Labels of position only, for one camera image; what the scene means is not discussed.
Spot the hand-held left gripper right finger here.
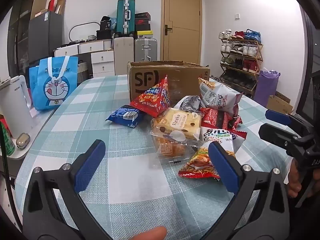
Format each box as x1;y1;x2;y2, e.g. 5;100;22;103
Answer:
200;141;298;240

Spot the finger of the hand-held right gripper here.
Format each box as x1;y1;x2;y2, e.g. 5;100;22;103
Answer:
265;109;313;137
259;124;304;155

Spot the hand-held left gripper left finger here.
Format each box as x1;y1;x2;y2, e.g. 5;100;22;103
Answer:
22;139;113;240

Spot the orange noodle snack bag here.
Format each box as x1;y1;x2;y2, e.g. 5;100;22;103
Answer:
178;127;237;179

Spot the clear plastic pastry box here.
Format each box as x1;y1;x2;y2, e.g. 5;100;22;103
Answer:
150;130;200;165

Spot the blue cookie packet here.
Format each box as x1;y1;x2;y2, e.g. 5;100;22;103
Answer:
105;104;144;128

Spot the white purple chip bag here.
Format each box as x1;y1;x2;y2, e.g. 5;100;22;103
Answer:
198;77;244;117

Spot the yellow cake package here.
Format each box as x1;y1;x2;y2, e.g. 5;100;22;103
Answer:
151;107;203;143

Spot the silver snack packet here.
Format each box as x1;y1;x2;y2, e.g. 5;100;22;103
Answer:
174;95;202;112

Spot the red triangular snack bag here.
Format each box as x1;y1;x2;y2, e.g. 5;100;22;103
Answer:
130;75;172;118

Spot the brown cardboard box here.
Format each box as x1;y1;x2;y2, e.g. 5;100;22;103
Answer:
127;60;210;107

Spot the person's right hand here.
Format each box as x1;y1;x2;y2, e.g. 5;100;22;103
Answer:
286;159;320;198

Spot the person's left hand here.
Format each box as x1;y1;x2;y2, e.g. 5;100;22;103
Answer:
130;226;167;240

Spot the small cardboard box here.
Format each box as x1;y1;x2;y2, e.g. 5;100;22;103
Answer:
266;91;293;114

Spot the white side table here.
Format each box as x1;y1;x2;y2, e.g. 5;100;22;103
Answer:
0;105;59;180

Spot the beige earbuds case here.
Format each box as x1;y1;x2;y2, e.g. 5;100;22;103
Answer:
16;132;32;150

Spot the wooden shoe rack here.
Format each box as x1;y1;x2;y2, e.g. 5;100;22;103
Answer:
219;31;263;98

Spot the green can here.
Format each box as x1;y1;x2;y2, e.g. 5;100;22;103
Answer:
0;121;15;157

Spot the blue cartoon tote bag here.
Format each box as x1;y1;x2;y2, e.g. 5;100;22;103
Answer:
29;56;79;111

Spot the wicker basket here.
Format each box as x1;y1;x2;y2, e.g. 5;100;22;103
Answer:
77;61;89;80

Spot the white electric kettle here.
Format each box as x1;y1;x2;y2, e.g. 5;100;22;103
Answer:
0;75;34;140

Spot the white drawer dresser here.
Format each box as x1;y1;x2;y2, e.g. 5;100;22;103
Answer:
54;39;115;78

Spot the beige suitcase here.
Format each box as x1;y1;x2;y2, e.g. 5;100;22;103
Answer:
114;37;135;75

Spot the silver suitcase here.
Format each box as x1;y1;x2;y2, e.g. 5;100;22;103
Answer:
134;38;158;62

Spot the black storage box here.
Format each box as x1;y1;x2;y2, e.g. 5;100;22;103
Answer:
96;29;115;40

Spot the grey refrigerator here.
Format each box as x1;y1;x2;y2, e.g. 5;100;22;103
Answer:
28;11;64;64

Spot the wooden door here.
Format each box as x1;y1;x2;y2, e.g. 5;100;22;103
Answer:
161;0;202;64

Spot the black box with label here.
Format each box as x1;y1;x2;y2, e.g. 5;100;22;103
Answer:
100;16;112;30

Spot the black red shoe box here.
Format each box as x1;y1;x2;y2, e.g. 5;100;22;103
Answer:
135;19;151;32

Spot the teal suitcase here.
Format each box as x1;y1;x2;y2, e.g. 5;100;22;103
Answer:
116;0;136;36

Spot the tall glass door cabinet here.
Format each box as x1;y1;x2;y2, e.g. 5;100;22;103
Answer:
7;0;50;65

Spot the brown cardboard carton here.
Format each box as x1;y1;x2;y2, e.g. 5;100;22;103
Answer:
56;0;67;15

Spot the oval metal frame mirror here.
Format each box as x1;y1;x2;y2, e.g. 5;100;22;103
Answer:
69;21;100;43

